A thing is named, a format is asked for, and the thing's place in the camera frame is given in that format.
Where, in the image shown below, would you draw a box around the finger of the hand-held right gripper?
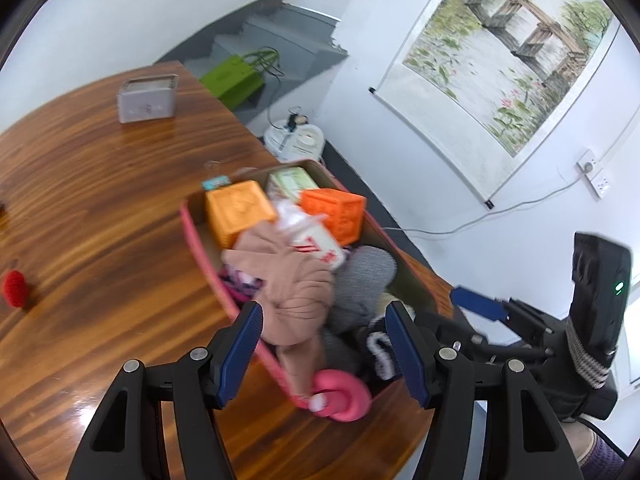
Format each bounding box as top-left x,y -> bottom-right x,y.
415,311 -> 501,361
450,286 -> 555,345

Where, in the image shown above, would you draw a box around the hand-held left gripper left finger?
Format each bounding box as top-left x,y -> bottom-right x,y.
65,300 -> 264,480

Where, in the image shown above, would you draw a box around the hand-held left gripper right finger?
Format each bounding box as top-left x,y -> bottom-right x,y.
385,300 -> 586,480

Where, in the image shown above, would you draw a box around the black sock with white stripes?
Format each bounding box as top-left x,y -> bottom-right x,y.
357,317 -> 406,381

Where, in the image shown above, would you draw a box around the pink leopard plush toy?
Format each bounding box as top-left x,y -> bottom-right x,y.
218,267 -> 266,306

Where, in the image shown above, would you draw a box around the pink foam knot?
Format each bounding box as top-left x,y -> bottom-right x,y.
295,369 -> 373,422

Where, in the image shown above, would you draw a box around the beige plush toy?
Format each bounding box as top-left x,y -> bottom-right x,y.
221,222 -> 337,401

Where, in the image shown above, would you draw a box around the grey knitted toy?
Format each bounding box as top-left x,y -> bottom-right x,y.
322,246 -> 398,376

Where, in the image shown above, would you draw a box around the white red packet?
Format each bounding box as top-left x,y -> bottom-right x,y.
287,222 -> 348,271

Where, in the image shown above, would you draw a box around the light orange toy cube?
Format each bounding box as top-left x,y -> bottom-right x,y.
205,180 -> 278,251

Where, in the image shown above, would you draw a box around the dark orange toy cube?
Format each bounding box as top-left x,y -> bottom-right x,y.
299,188 -> 367,247

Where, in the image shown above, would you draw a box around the green and white carton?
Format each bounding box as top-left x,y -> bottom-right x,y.
265,166 -> 321,206

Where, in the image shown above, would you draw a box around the person's right forearm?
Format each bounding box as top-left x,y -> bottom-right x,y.
560,417 -> 626,480

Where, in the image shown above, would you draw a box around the wooden desk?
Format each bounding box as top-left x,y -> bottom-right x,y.
0,60 -> 456,480

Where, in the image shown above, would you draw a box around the white round appliance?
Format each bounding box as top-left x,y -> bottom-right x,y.
263,106 -> 327,163

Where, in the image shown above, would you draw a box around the red pompom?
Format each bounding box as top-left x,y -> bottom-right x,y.
1,270 -> 32,309

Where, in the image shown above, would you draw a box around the hanging scroll painting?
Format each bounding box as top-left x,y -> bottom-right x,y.
368,0 -> 623,209

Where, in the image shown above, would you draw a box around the grey tin box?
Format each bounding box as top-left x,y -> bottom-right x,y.
116,74 -> 180,124

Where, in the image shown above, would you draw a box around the green paper bag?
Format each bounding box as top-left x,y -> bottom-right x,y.
200,47 -> 281,108

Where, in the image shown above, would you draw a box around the grey staircase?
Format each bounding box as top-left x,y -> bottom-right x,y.
155,0 -> 348,131

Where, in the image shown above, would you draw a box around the white cable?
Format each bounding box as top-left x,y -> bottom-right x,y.
385,172 -> 583,236

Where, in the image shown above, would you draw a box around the white wall socket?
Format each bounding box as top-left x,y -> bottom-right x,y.
576,149 -> 612,198

